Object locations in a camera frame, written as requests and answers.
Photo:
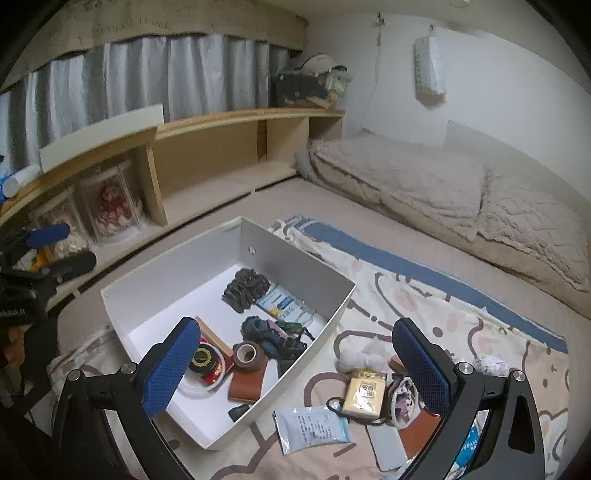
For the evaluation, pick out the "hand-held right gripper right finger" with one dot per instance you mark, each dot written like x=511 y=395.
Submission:
x=422 y=369

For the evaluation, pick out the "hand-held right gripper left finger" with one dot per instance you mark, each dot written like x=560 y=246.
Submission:
x=171 y=369

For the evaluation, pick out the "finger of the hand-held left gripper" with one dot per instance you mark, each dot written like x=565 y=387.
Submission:
x=46 y=235
x=64 y=266

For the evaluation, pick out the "round black gold-patterned tin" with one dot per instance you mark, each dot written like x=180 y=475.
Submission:
x=205 y=360

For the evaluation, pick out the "red wrapper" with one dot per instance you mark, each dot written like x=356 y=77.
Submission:
x=213 y=378

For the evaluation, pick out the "small wooden board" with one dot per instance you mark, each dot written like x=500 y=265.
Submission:
x=214 y=337

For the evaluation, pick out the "brown tape roll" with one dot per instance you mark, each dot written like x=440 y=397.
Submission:
x=238 y=364

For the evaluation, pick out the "white shoe box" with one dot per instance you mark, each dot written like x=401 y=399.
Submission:
x=184 y=300

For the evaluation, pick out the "brown leather wallet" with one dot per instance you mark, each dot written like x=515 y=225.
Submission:
x=247 y=387

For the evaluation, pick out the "dark teal knitted scrunchie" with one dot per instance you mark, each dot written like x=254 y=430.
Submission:
x=258 y=327

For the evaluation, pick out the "white rolled socks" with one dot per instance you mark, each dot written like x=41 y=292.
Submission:
x=364 y=355

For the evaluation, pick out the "white tube bottle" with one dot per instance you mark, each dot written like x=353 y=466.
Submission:
x=21 y=180

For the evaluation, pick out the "yellow tissue pack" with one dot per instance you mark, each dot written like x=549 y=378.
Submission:
x=364 y=392

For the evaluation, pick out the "brown leather card holder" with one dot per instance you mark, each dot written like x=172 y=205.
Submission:
x=418 y=434

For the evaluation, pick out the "crumpled white tissue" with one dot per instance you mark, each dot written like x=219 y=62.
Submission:
x=491 y=364

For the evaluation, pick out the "printed blanket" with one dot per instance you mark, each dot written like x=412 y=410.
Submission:
x=415 y=300

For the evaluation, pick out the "white plastic case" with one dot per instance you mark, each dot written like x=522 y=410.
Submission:
x=388 y=450

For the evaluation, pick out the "white board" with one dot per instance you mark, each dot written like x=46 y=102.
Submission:
x=101 y=136

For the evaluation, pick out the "beige fleece duvet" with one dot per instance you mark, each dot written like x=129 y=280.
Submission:
x=461 y=258

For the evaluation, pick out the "white sachet packet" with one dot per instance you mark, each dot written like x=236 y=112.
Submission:
x=314 y=427

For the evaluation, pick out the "beige bed sheet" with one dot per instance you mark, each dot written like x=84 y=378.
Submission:
x=231 y=203

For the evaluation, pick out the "beige textured pillow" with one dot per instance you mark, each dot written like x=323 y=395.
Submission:
x=531 y=226
x=401 y=184

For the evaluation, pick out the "wooden shelf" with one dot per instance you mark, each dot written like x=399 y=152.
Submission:
x=207 y=157

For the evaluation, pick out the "grey curtain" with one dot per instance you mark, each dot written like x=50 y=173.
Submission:
x=161 y=78

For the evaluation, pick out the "beige curtain valance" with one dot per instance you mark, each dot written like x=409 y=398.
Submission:
x=161 y=18

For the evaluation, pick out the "black bag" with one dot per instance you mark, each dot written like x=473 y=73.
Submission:
x=295 y=87

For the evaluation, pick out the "white hanging paper bag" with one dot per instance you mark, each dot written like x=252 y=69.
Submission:
x=429 y=64

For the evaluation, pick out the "beige cap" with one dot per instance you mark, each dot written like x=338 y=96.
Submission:
x=318 y=62

